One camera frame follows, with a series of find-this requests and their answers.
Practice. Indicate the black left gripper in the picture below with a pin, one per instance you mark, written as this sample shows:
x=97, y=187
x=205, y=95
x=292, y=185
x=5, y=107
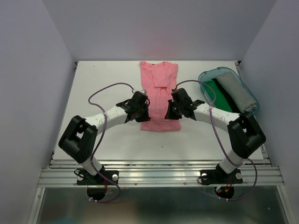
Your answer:
x=145, y=118

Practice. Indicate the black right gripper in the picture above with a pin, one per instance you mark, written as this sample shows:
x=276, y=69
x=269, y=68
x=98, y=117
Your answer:
x=169, y=114

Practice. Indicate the pink t-shirt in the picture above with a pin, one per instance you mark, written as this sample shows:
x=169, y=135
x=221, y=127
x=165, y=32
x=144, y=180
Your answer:
x=158, y=80

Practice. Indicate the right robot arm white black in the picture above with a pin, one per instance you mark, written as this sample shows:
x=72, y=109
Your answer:
x=245, y=134

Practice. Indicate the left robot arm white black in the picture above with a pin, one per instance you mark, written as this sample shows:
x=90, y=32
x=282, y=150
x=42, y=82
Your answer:
x=78, y=139

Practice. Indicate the rolled green t-shirt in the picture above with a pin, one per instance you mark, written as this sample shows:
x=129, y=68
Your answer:
x=220, y=102

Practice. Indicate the blue translucent plastic bin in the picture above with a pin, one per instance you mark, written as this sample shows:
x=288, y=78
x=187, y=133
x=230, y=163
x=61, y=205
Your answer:
x=211, y=74

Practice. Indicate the rolled black t-shirt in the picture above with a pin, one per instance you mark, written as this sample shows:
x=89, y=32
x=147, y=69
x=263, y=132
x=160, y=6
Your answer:
x=227, y=96

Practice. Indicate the rolled grey t-shirt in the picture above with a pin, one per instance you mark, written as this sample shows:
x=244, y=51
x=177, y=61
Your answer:
x=244, y=101

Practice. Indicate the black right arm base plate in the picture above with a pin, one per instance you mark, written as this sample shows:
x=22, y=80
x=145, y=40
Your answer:
x=219, y=177

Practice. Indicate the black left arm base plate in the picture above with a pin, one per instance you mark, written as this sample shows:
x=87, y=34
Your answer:
x=85, y=179

